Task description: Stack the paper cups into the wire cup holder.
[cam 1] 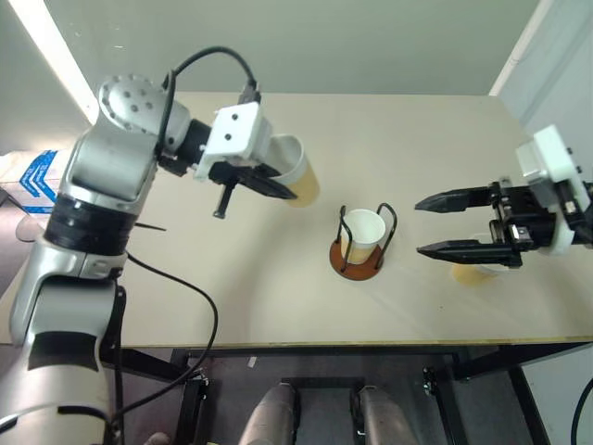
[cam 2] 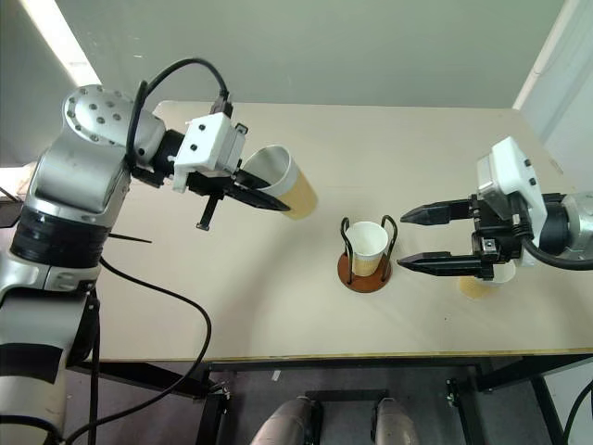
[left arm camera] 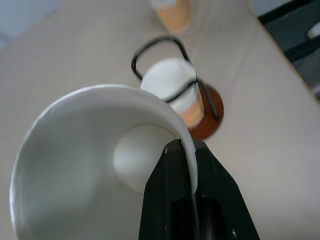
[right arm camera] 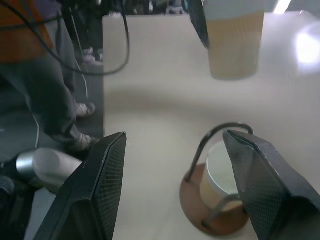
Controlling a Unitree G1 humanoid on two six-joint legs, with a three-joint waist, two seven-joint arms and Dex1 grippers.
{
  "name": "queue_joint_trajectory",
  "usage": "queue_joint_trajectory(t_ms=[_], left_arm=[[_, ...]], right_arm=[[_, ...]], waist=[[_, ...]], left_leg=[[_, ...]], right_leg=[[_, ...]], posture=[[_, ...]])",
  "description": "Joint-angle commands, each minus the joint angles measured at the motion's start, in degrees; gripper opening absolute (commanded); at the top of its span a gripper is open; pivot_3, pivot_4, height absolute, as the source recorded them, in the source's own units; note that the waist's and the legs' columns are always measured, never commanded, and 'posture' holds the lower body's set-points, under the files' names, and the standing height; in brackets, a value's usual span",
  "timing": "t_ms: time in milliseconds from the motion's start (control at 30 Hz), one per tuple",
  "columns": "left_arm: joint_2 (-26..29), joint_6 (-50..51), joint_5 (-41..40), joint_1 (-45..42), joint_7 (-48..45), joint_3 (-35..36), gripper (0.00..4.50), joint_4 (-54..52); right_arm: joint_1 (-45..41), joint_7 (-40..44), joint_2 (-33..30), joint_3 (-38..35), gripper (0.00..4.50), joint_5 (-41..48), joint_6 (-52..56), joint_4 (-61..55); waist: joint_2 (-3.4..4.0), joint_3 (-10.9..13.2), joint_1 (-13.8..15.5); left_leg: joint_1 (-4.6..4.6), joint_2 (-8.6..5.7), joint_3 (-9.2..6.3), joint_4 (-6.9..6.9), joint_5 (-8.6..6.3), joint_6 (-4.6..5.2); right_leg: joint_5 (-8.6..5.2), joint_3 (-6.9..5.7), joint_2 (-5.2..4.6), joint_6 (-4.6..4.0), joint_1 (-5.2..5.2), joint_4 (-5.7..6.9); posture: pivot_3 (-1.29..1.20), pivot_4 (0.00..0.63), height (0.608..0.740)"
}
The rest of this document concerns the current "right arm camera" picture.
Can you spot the silver robot body part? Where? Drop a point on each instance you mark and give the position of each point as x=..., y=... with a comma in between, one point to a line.
x=47, y=165

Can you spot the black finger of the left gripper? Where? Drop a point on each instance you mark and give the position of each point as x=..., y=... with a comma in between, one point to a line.
x=200, y=22

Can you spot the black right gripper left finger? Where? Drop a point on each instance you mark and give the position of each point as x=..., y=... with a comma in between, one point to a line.
x=95, y=190

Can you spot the person in grey trousers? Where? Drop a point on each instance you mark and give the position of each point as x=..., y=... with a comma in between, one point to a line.
x=42, y=82

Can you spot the black robot body part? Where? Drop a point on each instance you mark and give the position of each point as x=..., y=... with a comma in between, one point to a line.
x=10, y=205

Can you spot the tan ribbed paper cup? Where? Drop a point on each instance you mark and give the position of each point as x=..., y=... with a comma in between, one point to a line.
x=217, y=175
x=235, y=47

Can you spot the person in dark trousers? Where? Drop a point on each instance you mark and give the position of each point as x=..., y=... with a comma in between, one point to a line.
x=91, y=30

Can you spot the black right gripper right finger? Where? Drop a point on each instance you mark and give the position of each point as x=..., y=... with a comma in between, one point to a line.
x=270, y=185

